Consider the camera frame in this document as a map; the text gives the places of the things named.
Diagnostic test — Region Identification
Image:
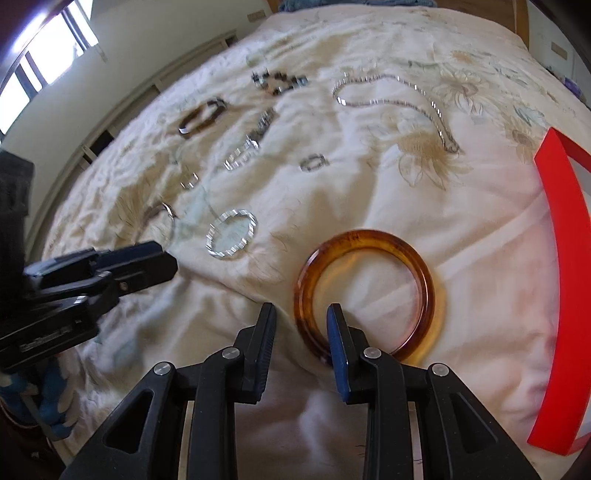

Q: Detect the large silver hoop bangle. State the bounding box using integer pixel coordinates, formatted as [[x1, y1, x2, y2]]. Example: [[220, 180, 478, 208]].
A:
[[134, 202, 177, 243]]

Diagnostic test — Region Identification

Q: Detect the silver twisted ring bangle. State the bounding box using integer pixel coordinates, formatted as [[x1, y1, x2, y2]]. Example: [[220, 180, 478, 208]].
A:
[[205, 209, 259, 260]]

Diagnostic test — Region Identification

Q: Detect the dark tiger-eye bangle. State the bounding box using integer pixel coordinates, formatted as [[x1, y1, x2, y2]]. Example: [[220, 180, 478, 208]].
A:
[[177, 97, 228, 137]]

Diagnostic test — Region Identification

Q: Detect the silver watch pendant chain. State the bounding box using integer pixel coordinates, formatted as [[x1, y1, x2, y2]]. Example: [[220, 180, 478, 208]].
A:
[[222, 107, 279, 172]]

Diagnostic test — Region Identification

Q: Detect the amber bangle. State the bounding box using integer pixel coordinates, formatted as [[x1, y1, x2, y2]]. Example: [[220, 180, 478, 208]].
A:
[[294, 229, 437, 366]]

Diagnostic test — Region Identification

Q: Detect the small silver ring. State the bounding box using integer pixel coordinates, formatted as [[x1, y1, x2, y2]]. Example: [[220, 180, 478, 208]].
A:
[[298, 154, 331, 173]]

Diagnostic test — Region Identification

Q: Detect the black bead bracelet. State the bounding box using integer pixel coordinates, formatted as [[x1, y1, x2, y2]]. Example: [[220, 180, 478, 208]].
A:
[[250, 69, 311, 97]]

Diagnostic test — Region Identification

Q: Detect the silver chain necklace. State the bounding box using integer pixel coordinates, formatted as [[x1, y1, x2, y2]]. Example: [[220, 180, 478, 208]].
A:
[[331, 72, 461, 155]]

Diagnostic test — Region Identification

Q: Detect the red jewelry box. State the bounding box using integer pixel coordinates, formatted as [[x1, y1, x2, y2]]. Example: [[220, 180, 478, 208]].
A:
[[528, 128, 590, 456]]

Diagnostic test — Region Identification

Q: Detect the blue gloved hand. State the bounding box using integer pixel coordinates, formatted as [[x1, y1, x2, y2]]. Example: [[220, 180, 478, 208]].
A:
[[1, 357, 80, 440]]

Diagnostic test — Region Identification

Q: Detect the window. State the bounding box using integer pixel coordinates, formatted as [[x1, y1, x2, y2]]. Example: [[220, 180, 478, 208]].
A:
[[1, 1, 98, 135]]

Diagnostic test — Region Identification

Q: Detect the floral beige bed quilt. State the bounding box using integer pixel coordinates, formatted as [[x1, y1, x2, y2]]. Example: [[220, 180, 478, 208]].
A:
[[44, 7, 590, 479]]

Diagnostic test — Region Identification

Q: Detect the white wardrobe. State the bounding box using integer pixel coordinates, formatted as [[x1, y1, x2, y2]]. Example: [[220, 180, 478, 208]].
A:
[[527, 1, 590, 106]]

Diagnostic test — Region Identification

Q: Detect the wooden headboard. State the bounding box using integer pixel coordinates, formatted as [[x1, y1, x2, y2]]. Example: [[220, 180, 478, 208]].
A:
[[269, 1, 529, 47]]

